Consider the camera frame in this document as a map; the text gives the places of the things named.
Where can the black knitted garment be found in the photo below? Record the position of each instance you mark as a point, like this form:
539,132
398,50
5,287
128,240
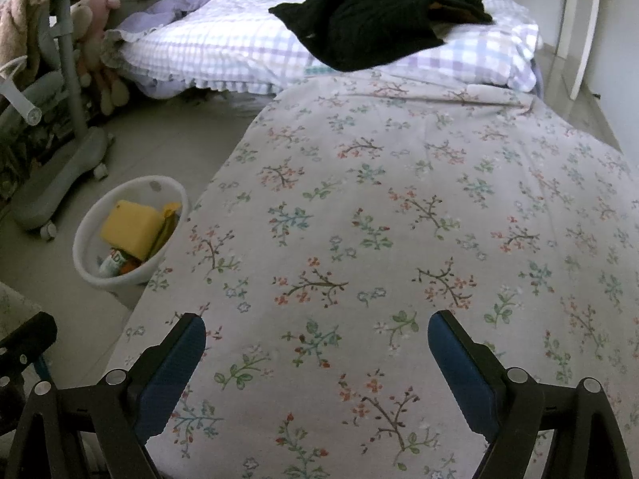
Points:
359,20

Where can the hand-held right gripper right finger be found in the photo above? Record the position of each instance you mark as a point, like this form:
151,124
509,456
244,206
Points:
459,374

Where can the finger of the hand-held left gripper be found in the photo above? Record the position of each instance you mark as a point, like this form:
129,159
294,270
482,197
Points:
44,369
30,334

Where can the floral floor cloth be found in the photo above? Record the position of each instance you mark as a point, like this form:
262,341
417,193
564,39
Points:
12,304

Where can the checkered ruffled quilt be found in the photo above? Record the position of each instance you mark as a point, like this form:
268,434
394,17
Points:
209,45

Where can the floral bed sheet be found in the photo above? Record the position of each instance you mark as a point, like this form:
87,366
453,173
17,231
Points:
349,209

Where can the grey wheeled stand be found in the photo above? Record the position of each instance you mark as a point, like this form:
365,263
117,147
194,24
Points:
60,179

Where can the pink plush toy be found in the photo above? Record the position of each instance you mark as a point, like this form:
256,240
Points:
97,15

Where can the white plastic bin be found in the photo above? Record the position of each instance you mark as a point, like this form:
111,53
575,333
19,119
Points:
82,259

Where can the thin yellow wrapper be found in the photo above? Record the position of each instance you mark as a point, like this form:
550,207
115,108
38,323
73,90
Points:
172,217

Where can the yellow packet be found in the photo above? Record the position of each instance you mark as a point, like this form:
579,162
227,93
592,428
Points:
132,224

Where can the orange green can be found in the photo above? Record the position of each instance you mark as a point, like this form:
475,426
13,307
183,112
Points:
117,263

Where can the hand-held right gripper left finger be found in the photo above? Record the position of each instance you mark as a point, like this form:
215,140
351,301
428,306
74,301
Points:
169,384

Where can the brown plush blanket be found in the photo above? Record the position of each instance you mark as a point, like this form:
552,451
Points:
20,25

